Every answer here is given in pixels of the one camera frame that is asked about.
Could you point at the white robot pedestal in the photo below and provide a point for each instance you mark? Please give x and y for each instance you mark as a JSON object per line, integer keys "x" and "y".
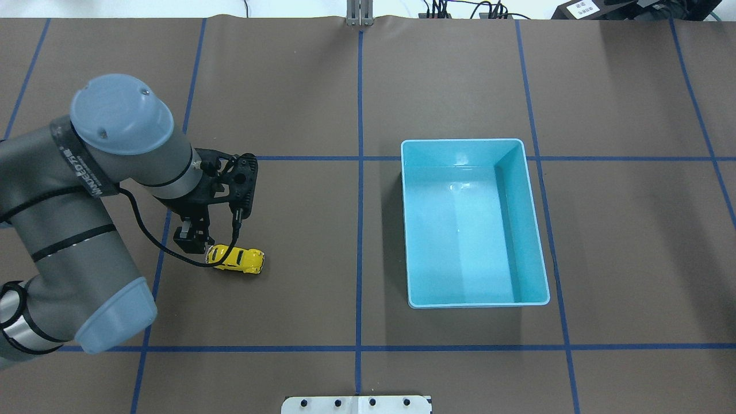
{"x": 358, "y": 404}

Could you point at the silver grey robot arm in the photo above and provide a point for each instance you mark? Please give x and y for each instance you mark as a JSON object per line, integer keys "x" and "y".
{"x": 88, "y": 289}

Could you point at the teal plastic bin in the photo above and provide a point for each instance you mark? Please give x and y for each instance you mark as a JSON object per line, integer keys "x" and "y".
{"x": 472, "y": 239}

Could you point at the yellow beetle toy car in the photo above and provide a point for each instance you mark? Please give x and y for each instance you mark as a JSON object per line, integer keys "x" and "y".
{"x": 247, "y": 261}

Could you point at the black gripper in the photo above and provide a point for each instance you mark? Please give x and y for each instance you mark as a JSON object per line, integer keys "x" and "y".
{"x": 196, "y": 205}

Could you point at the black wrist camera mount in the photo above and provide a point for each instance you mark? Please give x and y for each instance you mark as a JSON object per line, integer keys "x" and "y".
{"x": 237, "y": 181}

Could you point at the aluminium frame post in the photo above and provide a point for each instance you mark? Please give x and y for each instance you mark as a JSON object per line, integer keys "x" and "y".
{"x": 359, "y": 13}

